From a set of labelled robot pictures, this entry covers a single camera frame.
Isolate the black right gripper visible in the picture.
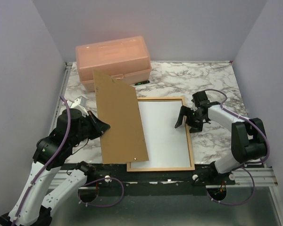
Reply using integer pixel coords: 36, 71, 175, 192
175, 105, 205, 134

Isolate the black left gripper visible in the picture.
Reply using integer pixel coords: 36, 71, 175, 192
71, 110, 111, 145

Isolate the brown wooden picture frame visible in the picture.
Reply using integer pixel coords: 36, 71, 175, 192
126, 96, 195, 172

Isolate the brown frame backing board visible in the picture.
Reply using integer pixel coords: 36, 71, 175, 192
93, 71, 149, 164

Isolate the flower field photo print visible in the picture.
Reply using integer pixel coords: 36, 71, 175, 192
129, 99, 193, 168

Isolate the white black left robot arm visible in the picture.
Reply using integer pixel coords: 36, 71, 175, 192
0, 108, 110, 226

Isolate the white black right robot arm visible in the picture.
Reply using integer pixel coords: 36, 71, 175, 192
175, 102, 268, 185

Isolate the black green marker pen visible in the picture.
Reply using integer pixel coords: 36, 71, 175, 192
135, 80, 150, 86

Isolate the pink plastic storage box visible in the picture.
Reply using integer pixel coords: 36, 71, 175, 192
75, 36, 152, 92

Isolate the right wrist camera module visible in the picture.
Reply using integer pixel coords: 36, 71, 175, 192
192, 91, 210, 108

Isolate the black robot mounting base rail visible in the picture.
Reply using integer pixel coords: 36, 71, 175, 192
39, 162, 253, 197

